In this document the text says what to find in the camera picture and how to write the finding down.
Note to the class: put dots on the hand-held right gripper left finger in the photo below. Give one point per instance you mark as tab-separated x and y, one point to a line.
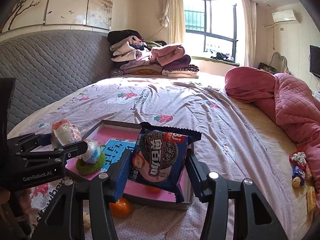
120	177

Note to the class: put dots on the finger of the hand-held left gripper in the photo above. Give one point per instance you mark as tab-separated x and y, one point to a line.
45	139
67	151

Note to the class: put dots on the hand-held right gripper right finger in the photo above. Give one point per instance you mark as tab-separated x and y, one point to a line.
197	177

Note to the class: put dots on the plastic-wrapped blue white ball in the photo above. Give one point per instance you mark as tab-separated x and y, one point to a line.
65	132

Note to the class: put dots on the orange without stem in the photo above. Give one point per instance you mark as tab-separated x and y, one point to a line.
121	207

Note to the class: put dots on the blue cookie packet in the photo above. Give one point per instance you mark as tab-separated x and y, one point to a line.
157	155

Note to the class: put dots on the shallow brown cardboard box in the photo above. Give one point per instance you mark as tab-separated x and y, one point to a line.
160	203

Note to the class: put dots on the walnut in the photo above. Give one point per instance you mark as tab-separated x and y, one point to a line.
86	220

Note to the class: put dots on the pink book with blue label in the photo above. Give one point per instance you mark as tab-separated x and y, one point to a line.
110	133

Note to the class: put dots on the grey quilted headboard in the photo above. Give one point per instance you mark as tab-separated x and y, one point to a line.
50	67

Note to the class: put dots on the beige bed sheet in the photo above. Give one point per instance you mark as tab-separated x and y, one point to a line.
270	142

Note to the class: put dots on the red white knitted toy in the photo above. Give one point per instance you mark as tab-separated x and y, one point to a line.
298	158

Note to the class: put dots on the cream folded garment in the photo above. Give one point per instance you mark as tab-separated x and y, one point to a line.
182	75

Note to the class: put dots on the leopard print garment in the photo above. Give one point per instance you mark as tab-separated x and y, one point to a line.
192	68

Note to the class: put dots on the lilac folded garment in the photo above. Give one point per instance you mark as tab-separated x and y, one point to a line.
140	63

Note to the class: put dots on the dark purple garment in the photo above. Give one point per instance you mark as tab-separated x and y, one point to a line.
180	62

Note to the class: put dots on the yellow snack packet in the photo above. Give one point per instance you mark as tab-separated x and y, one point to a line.
311	200

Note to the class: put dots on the green windowsill mat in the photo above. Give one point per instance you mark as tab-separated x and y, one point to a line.
200	59

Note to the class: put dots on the dark clothes on windowsill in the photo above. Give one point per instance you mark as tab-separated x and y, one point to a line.
222	57

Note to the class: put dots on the pink quilted duvet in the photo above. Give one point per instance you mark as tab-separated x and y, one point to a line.
295	100

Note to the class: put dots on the pink fleece garment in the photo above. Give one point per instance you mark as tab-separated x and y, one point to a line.
167	53

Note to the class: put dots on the black garment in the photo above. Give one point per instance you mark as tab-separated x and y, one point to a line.
122	36

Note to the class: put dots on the dark bag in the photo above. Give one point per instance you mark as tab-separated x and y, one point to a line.
266	68

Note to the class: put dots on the green cloth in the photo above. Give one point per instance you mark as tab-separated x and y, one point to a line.
155	43

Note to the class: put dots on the white heart-shaped chair back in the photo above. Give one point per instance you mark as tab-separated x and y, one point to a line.
281	60

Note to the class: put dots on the cream curtain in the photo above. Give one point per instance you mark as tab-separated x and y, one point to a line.
248	30
176	12

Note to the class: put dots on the black framed window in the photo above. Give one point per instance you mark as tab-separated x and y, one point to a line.
220	17

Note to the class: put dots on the knotted white curtain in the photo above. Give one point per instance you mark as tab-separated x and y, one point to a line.
165	17

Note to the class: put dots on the black flat television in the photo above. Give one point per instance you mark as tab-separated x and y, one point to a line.
315	62

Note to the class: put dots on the white air conditioner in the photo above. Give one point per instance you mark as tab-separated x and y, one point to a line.
285	16

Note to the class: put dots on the blossom painted wall panel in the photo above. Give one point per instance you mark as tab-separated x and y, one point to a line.
67	2
27	7
100	5

